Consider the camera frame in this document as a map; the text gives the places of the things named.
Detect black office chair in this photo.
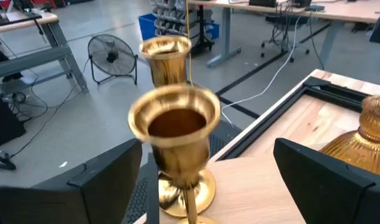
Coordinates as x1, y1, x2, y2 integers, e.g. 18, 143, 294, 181
260, 14, 311, 63

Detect grey legged wooden desk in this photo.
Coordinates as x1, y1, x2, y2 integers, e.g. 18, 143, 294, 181
0, 11, 90, 94

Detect black box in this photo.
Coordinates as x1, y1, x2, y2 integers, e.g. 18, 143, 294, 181
0, 86, 26, 150

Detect yellow hanging extension cable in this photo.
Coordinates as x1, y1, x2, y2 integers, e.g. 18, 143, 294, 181
184, 0, 194, 86

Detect grey desk leg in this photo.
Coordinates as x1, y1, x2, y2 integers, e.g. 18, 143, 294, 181
206, 6, 242, 68
317, 21, 338, 67

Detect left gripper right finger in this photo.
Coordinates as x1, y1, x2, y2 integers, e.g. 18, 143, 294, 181
273, 139, 375, 224

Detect grey parts bin rack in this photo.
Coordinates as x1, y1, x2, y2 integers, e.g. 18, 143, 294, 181
151, 0, 214, 54

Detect amber ribbed glass vase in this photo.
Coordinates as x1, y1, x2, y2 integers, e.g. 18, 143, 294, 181
320, 95, 380, 179

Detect light wooden desk top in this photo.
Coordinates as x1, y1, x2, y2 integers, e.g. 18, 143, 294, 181
189, 0, 380, 24

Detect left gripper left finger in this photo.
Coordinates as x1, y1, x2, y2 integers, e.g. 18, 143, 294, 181
68, 139, 143, 224

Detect white floor cable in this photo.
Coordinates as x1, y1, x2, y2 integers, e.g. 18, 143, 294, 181
221, 15, 302, 125

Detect black aluminium rig frame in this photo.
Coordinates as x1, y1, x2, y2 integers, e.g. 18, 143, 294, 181
216, 76, 370, 161

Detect black floor fan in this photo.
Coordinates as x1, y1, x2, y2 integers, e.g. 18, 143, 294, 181
87, 33, 140, 86

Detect blue plastic bin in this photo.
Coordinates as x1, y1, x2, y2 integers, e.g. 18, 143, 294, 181
138, 12, 158, 41
205, 21, 221, 40

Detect wooden shelf riser black legs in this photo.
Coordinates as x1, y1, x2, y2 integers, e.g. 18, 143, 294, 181
133, 152, 308, 224

